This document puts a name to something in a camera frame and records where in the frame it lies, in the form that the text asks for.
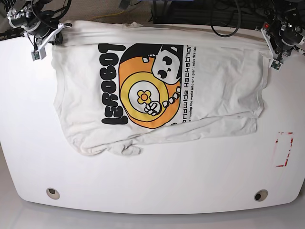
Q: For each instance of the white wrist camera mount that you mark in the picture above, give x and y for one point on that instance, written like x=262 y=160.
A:
x=276 y=62
x=45 y=40

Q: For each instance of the left table cable grommet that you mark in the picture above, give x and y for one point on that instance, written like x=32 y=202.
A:
x=52 y=193

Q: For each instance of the white printed T-shirt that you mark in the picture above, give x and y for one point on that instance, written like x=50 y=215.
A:
x=121 y=86

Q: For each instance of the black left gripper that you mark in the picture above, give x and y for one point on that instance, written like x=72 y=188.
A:
x=287 y=38

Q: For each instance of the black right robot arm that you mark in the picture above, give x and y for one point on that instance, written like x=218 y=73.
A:
x=37 y=6

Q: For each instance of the red tape rectangle marking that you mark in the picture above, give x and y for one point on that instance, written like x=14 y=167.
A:
x=282 y=149

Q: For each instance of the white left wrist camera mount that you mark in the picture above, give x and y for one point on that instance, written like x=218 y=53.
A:
x=276 y=62

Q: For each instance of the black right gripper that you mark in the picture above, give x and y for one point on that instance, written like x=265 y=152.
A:
x=27 y=21

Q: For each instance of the table cable grommet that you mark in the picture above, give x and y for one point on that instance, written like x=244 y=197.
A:
x=261 y=195
x=52 y=193

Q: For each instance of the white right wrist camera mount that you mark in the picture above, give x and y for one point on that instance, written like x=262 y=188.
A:
x=45 y=40

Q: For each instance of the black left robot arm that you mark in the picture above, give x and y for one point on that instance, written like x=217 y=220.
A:
x=286 y=12

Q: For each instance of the right table cable grommet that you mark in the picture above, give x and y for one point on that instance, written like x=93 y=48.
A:
x=261 y=195

